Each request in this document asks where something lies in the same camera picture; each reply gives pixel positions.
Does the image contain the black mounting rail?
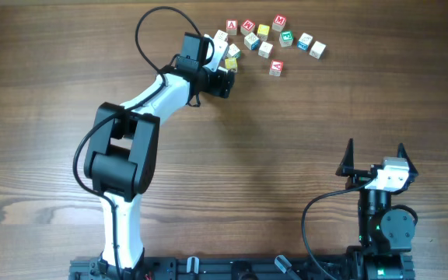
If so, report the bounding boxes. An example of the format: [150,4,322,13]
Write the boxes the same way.
[68,252,416,280]

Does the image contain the plain block with red side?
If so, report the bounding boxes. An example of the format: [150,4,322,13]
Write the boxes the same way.
[258,41,273,58]

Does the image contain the yellow block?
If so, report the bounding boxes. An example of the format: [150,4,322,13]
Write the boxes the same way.
[257,24,271,41]
[225,58,238,72]

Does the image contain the blue picture block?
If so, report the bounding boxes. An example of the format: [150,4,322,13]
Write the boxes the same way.
[297,33,313,51]

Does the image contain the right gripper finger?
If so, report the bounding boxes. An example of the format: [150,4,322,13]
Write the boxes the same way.
[335,138,355,176]
[397,143,418,175]

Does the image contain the green letter block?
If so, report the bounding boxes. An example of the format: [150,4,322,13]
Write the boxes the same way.
[279,30,294,47]

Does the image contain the blue sided block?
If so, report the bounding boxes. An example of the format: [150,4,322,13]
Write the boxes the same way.
[244,33,260,51]

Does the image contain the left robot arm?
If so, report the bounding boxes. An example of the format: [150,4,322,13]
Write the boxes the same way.
[84,33,234,279]

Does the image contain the red W block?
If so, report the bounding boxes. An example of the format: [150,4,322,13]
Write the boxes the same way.
[240,19,256,36]

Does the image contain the green sided block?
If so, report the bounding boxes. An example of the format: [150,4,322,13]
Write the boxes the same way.
[226,44,241,58]

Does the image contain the plain block far left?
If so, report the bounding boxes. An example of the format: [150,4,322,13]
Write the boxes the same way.
[214,30,229,42]

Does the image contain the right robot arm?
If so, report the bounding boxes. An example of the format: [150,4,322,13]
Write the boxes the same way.
[336,139,418,280]

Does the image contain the red picture block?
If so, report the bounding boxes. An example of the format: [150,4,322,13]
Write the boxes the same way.
[269,60,284,76]

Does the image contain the red A block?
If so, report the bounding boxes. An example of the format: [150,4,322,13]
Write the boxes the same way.
[226,19,238,36]

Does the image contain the red M block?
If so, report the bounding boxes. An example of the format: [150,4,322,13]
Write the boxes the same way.
[272,14,287,32]

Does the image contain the plain block far right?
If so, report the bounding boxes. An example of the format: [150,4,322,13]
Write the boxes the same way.
[310,41,326,59]

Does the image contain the yellow top block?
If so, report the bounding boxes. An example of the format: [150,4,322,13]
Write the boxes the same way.
[257,24,271,41]

